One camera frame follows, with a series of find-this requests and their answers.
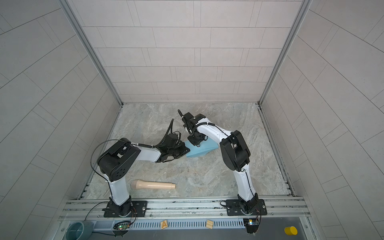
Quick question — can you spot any circuit board with wires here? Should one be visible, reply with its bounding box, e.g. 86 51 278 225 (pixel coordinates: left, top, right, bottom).
113 221 131 231
243 218 260 234

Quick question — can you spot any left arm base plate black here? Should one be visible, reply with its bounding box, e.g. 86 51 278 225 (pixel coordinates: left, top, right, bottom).
102 201 148 218

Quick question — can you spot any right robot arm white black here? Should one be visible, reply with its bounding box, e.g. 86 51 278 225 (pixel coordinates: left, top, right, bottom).
178 110 260 215

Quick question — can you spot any aluminium mounting rail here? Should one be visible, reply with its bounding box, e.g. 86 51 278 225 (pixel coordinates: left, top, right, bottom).
58 196 311 221

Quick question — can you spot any teal paper envelope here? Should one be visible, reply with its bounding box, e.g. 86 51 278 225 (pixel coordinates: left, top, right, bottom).
185 138 219 158

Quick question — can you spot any wooden letter A block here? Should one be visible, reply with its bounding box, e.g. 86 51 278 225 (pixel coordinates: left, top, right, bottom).
160 220 169 230

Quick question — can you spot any plain wooden block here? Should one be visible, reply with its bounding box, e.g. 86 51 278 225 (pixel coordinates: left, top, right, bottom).
206 220 214 229

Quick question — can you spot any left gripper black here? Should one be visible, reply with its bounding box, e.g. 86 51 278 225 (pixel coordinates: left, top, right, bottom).
167 142 192 159

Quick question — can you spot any right circuit board with wires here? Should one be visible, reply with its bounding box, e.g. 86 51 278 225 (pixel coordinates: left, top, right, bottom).
243 218 260 234

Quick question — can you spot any beige plastic toy microphone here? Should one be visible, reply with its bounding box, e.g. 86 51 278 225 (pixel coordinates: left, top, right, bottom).
131 180 176 190

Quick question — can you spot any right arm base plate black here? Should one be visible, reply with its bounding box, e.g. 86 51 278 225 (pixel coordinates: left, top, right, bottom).
220 199 268 217

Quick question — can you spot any left circuit board with wires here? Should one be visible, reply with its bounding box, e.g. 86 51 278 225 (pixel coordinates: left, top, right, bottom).
113 221 131 231

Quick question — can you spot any grey slotted cable duct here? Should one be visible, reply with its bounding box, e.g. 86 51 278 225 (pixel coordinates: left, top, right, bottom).
89 218 250 231

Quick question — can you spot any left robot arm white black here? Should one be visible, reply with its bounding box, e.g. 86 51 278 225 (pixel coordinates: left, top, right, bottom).
97 121 190 217

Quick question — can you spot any yellow cylinder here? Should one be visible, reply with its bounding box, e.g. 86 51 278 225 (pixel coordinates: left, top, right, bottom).
284 226 298 236

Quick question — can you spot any teal round bowl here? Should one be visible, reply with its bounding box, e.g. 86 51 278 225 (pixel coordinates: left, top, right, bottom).
65 221 94 240

